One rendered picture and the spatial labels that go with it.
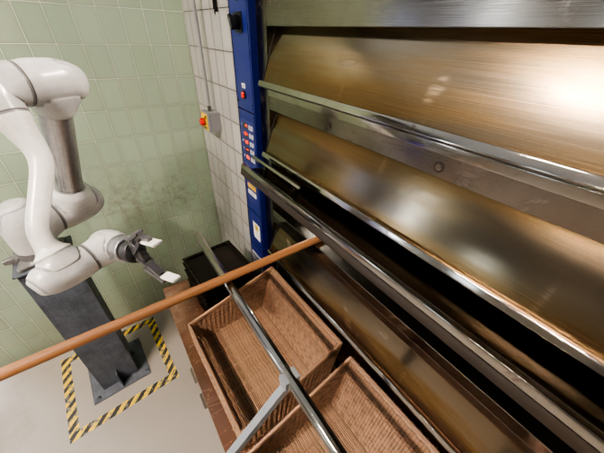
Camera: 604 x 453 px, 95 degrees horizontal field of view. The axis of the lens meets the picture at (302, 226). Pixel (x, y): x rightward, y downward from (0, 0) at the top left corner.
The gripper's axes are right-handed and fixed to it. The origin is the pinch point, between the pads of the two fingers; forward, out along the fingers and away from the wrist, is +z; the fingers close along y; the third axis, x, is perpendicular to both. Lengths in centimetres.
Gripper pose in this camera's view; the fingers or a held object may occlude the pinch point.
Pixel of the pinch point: (165, 262)
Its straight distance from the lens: 93.4
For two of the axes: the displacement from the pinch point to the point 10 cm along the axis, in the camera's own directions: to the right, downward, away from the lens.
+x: -4.9, 5.2, -7.0
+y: 1.7, 8.5, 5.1
